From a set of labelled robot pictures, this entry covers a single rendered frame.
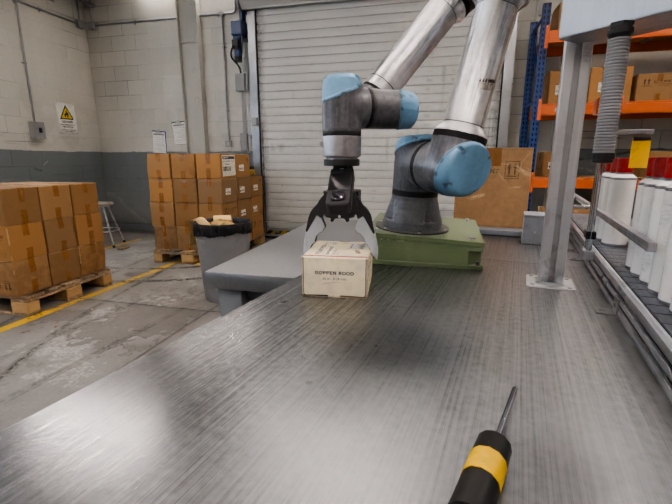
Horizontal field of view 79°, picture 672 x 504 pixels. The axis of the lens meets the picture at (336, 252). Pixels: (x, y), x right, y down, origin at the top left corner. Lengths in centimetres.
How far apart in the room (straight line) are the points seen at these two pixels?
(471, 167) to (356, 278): 34
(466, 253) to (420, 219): 14
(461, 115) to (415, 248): 31
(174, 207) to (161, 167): 42
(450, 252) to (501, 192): 57
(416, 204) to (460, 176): 17
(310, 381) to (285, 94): 529
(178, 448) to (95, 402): 13
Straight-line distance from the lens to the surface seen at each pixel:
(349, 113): 79
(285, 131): 564
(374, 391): 48
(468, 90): 93
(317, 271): 75
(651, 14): 83
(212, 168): 434
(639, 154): 99
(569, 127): 92
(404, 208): 102
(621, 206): 115
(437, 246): 99
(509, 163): 151
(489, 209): 152
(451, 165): 87
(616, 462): 46
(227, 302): 100
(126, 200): 717
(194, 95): 635
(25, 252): 361
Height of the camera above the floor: 108
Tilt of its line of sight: 13 degrees down
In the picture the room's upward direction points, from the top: straight up
